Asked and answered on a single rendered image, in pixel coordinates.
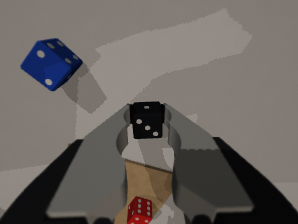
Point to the red die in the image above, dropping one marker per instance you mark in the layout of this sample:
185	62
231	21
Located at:
139	211

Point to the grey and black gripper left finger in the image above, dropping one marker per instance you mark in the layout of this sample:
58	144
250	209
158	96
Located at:
85	182

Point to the blue die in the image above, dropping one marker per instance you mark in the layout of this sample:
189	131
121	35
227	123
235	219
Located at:
51	63

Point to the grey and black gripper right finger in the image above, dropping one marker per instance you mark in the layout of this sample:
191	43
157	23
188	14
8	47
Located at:
211	178

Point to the black die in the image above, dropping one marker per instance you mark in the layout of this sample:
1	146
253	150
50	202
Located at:
147	120

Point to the tan flat mat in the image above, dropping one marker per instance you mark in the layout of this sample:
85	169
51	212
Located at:
147	182

